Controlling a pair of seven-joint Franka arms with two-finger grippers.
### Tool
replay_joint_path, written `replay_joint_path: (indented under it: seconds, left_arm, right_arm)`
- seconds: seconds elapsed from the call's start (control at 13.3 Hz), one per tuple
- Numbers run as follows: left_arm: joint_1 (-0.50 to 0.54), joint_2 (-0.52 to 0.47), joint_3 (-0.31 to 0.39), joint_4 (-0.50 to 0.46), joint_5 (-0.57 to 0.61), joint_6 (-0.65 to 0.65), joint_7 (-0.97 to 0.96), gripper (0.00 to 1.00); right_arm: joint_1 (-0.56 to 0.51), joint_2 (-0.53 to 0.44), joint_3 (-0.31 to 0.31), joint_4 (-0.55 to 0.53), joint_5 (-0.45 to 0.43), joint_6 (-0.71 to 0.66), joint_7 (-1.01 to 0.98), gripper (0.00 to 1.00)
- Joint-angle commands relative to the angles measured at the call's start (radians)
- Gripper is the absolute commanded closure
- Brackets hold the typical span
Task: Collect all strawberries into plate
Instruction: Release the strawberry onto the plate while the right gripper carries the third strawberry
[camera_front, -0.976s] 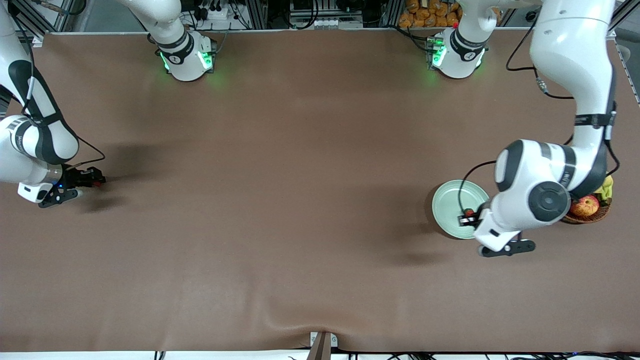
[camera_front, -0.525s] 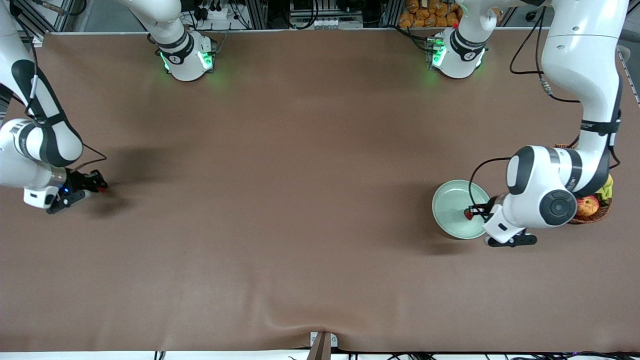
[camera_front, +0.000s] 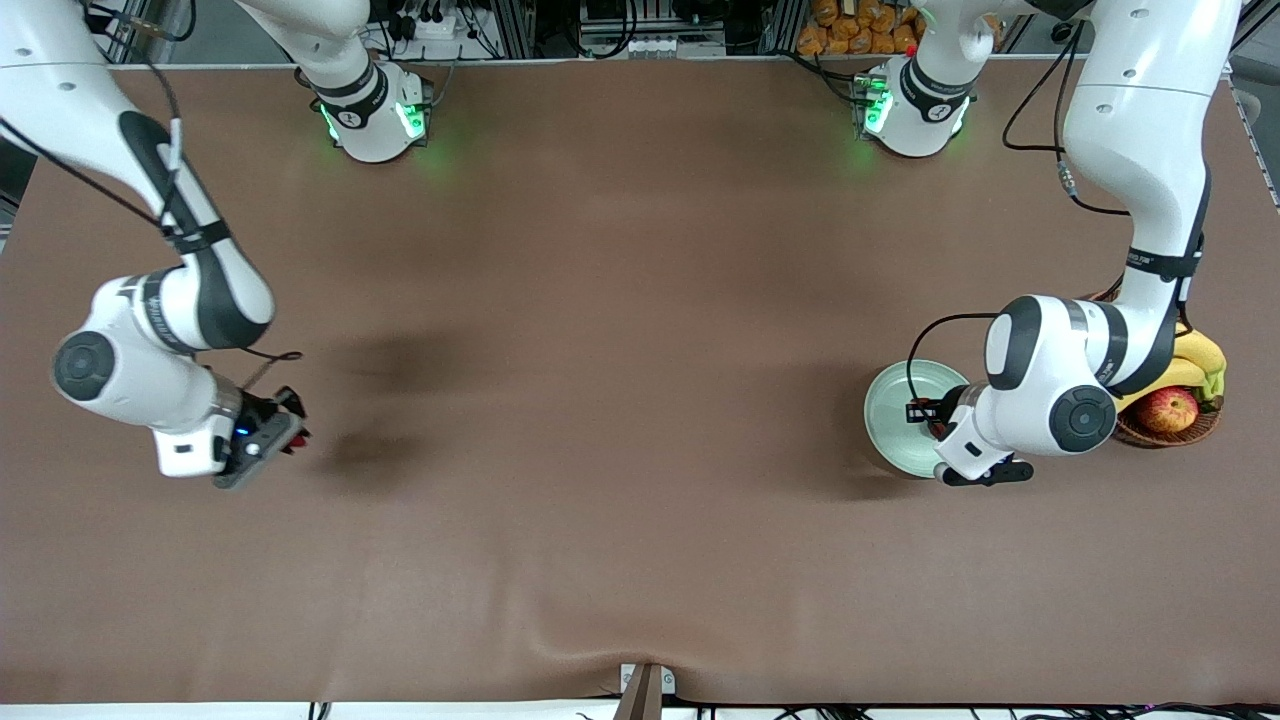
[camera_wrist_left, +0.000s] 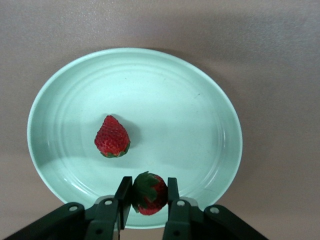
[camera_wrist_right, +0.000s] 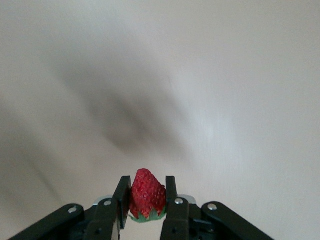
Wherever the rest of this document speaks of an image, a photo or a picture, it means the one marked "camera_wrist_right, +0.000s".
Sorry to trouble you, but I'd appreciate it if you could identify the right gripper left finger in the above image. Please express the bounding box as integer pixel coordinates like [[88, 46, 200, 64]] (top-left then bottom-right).
[[9, 175, 133, 240]]

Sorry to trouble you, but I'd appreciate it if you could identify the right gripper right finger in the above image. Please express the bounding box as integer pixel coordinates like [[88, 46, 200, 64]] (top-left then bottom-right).
[[159, 175, 275, 240]]

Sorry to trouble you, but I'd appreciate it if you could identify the red strawberry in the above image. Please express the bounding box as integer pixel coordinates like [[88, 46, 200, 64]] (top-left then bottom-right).
[[128, 168, 168, 223]]

